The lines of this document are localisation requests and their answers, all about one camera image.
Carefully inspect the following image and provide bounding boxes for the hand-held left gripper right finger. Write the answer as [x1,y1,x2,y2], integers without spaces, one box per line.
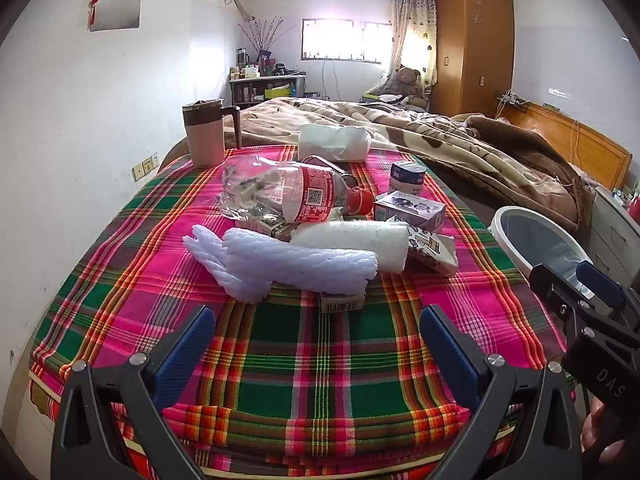
[420,304,583,480]

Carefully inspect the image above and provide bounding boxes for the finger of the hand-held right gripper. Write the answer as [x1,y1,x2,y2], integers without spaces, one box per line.
[529,263,640,348]
[575,261,640,332]

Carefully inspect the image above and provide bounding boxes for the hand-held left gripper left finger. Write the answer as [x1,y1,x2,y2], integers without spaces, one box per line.
[50,305,216,480]

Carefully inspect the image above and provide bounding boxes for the white round waste bin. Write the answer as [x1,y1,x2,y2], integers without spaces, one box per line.
[489,206,597,287]

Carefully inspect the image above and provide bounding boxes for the purple milk carton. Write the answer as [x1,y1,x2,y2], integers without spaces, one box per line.
[374,191,446,234]

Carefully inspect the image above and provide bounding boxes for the blue white yogurt cup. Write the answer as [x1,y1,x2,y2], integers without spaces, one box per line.
[389,161,427,196]

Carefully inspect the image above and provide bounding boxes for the clear plastic bottle red label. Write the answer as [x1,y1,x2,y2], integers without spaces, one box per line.
[220,155,376,224]

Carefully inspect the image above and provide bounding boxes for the person's right hand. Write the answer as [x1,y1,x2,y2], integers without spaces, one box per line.
[581,399,630,462]

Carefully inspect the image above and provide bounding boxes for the grey drawer nightstand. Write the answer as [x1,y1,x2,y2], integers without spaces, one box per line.
[589,187,640,281]

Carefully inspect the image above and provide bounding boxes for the clear bin liner bag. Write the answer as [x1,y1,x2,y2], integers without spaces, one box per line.
[500,212,594,286]

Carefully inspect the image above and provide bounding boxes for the white printed carton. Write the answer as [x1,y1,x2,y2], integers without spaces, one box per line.
[406,221,459,277]

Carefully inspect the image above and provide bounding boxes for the small flat printed box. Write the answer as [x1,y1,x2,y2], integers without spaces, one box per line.
[320,291,365,314]

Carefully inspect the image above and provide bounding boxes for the pink green plaid bedsheet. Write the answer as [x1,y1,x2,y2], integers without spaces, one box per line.
[27,142,576,480]

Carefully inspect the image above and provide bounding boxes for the white foam net sleeve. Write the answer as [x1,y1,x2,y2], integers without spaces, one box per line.
[182,226,379,304]

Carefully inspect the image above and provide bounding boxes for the wooden headboard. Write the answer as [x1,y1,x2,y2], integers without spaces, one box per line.
[495,100,632,192]

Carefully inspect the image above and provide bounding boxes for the white foam roll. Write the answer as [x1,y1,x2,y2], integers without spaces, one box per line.
[290,222,410,274]

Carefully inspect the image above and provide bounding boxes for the small printed carton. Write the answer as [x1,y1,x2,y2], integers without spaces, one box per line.
[239,212,301,242]

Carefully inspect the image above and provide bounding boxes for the brown beige blanket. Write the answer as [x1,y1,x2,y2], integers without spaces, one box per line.
[225,97,596,242]

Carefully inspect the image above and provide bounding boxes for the power strip on headboard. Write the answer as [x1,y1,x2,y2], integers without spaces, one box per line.
[494,90,531,109]

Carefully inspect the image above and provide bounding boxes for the red can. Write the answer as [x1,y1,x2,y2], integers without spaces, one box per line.
[301,155,359,190]

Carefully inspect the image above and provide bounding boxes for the pink mug with brown lid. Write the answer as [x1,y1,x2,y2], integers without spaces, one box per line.
[182,99,242,168]

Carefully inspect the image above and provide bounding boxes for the white tissue pack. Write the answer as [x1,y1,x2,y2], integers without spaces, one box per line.
[298,124,371,164]

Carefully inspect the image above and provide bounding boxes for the brown teddy bear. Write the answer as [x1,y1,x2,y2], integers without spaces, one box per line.
[384,66,429,109]

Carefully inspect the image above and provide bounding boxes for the wooden wardrobe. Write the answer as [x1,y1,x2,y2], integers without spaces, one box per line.
[432,0,516,119]

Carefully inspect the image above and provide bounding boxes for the cluttered shelf unit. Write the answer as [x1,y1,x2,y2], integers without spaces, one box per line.
[228,73,307,109]

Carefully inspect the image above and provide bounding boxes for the patterned curtain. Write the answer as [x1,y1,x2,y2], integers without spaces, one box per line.
[389,0,439,87]

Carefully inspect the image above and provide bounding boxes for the vase with bare branches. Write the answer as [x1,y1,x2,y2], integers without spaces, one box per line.
[238,16,297,63]

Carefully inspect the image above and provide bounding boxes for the window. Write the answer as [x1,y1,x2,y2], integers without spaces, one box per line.
[301,18,391,64]

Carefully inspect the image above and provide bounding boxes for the pale hanging cable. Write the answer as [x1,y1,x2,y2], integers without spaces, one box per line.
[569,119,585,167]

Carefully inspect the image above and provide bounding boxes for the wall socket strip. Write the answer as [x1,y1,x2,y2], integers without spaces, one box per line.
[132,155,161,181]

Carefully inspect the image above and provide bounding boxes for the square wall panel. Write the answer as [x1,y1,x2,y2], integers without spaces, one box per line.
[90,0,144,32]

